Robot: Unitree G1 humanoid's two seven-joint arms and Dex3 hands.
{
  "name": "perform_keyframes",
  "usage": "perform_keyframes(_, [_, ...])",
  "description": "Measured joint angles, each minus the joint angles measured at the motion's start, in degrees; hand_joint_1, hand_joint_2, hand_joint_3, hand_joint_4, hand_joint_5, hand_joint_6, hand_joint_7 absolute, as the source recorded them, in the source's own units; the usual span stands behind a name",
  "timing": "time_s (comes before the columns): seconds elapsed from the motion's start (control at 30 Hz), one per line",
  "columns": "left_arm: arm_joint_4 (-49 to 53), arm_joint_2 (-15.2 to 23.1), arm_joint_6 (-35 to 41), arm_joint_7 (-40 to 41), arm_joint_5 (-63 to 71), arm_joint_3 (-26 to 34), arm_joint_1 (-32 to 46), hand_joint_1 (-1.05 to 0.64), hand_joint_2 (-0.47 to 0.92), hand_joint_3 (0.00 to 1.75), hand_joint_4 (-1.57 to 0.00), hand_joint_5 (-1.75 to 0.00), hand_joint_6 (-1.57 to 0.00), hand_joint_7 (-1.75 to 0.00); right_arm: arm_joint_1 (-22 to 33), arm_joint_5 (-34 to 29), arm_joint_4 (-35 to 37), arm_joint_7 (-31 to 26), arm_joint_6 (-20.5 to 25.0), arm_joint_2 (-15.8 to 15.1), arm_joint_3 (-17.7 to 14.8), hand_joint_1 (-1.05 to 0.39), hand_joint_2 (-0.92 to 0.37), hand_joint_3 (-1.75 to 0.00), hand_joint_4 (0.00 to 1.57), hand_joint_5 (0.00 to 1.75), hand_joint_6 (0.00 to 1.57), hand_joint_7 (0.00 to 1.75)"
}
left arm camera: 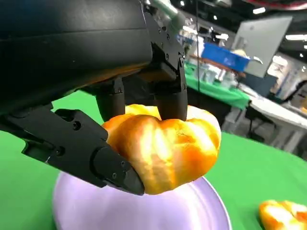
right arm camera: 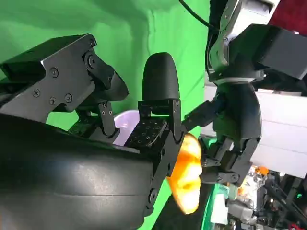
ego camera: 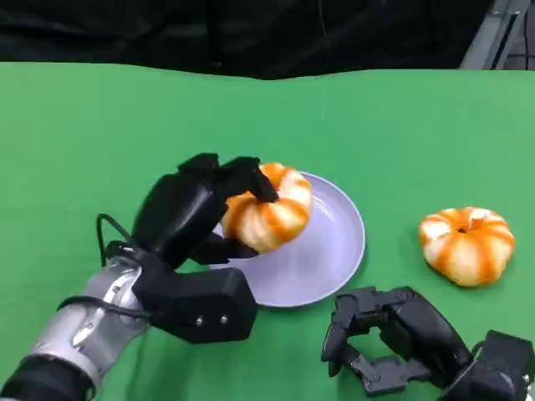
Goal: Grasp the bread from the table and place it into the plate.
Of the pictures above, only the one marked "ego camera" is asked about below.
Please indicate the black backdrop cloth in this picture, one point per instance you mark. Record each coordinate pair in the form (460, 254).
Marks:
(167, 33)

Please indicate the green table cloth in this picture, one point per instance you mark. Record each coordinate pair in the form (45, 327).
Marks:
(125, 125)

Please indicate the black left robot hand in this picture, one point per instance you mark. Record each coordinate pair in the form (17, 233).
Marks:
(175, 213)

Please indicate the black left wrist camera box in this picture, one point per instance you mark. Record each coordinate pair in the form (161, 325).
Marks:
(200, 296)

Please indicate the orange white toy bread roll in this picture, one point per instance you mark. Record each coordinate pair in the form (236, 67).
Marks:
(271, 221)
(466, 250)

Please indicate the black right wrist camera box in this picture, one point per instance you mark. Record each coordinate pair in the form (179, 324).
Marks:
(501, 367)

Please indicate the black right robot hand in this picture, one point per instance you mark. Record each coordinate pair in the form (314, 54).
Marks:
(426, 330)

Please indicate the lilac plate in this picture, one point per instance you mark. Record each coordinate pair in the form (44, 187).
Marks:
(317, 259)

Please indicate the grey metal frame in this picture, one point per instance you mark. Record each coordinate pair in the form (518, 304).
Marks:
(487, 37)

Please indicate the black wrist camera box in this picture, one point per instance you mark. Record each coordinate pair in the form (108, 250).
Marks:
(501, 367)
(200, 296)

